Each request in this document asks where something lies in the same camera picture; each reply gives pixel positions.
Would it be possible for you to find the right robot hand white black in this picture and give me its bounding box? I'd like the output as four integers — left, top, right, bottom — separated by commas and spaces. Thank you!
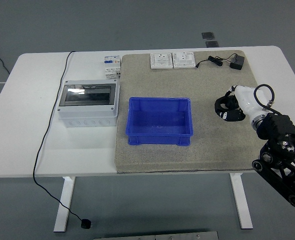
216, 84, 268, 123

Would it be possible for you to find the large black hex nut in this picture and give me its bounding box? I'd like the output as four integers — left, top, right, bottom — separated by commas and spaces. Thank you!
214, 96, 232, 117

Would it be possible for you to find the blue plastic box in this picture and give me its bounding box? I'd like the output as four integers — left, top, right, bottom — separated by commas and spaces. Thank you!
125, 96, 194, 146

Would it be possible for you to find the grey distribution box clear lid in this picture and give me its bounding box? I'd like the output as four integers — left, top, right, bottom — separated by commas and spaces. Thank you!
57, 78, 121, 128

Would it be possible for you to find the black power adapter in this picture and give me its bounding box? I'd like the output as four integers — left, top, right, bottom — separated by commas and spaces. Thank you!
226, 53, 245, 71

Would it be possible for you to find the grey-brown mat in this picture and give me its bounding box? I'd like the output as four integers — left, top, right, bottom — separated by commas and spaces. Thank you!
114, 49, 267, 175

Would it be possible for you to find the white socket panel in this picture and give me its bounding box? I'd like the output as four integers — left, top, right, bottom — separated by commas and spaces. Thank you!
149, 52, 174, 70

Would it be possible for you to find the white table leg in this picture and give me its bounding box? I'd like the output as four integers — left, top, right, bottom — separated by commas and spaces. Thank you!
53, 176, 76, 233
229, 172, 254, 230

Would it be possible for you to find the white circuit breaker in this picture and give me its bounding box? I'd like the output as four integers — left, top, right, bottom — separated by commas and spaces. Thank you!
103, 55, 122, 80

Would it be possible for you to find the black adapter cord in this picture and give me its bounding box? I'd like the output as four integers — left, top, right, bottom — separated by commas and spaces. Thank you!
194, 55, 232, 70

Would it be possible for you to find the white switch panel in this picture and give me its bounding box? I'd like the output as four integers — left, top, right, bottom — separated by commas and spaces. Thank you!
172, 51, 196, 69

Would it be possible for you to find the long black cable with plug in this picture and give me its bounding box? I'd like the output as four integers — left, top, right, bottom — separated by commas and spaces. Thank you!
32, 50, 92, 230

